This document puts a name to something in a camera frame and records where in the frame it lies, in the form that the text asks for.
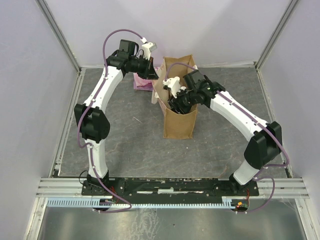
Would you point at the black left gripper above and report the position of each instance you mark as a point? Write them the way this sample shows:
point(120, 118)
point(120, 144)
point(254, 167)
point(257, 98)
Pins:
point(149, 72)

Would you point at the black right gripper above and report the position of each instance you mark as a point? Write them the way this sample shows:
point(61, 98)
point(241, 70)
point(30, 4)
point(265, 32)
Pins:
point(175, 104)

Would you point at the beige canvas tote bag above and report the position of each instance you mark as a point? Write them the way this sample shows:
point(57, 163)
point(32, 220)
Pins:
point(175, 125)

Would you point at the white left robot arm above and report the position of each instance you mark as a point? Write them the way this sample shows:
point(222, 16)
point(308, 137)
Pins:
point(92, 123)

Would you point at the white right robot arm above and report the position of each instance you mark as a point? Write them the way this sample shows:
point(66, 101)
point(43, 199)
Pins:
point(264, 138)

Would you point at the pink printed tissue pack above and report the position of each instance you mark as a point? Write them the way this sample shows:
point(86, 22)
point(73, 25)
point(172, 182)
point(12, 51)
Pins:
point(142, 84)

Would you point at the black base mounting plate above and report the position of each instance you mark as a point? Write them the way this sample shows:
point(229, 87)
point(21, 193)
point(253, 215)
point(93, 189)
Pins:
point(168, 190)

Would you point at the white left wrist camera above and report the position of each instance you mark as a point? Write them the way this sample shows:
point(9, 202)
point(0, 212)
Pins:
point(148, 48)

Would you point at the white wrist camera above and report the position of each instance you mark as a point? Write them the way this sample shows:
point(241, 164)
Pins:
point(173, 86)
point(148, 48)

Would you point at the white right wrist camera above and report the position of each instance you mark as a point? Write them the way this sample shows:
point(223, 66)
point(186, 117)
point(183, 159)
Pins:
point(173, 86)

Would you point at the aluminium frame post left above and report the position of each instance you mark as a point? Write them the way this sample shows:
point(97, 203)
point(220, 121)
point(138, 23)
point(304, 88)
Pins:
point(45, 9)

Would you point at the aluminium frame post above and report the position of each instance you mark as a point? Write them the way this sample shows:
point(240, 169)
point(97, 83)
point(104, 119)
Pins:
point(289, 10)
point(45, 9)

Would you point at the aluminium frame post right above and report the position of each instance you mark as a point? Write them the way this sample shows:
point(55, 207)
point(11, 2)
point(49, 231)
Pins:
point(289, 10)

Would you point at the aluminium frame rail front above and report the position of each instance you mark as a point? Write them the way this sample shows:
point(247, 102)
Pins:
point(280, 188)

